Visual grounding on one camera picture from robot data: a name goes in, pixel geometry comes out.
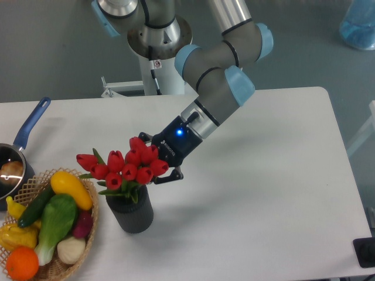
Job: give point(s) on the dark green cucumber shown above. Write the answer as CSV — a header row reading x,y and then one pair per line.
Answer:
x,y
34,210

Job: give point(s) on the black device at edge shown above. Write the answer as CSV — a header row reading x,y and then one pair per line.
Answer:
x,y
364,249

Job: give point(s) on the green bok choy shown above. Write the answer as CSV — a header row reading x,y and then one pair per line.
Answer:
x,y
57,220

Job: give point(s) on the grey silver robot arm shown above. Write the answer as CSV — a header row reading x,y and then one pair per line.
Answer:
x,y
155,31

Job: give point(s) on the blue handled saucepan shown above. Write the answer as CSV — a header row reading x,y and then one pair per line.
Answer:
x,y
14,152

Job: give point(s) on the purple red onion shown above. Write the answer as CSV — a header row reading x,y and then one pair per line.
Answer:
x,y
83,225

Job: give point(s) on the dark grey ribbed vase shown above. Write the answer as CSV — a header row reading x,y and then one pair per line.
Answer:
x,y
132,217

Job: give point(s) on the white frame at right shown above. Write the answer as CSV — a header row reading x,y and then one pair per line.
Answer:
x,y
362,134

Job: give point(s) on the yellow squash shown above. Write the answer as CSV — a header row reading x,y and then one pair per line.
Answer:
x,y
63,182

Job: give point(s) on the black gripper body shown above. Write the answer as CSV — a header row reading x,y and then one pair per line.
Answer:
x,y
176,141

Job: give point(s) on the yellow bell pepper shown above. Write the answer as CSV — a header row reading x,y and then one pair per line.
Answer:
x,y
13,237

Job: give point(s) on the orange fruit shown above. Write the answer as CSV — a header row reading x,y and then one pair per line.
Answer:
x,y
22,263

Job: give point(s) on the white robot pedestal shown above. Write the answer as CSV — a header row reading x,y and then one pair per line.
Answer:
x,y
162,75

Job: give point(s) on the red tulip bouquet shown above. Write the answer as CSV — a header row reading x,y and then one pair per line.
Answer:
x,y
124,175

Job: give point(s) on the white garlic bulb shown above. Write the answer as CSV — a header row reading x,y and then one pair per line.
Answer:
x,y
70,249

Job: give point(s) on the brown bread in pan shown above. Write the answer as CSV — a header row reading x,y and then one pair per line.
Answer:
x,y
11,173

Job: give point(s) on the yellow banana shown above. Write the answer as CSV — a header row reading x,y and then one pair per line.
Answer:
x,y
14,209

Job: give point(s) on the blue translucent water bottle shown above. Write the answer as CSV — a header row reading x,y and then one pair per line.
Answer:
x,y
357,27

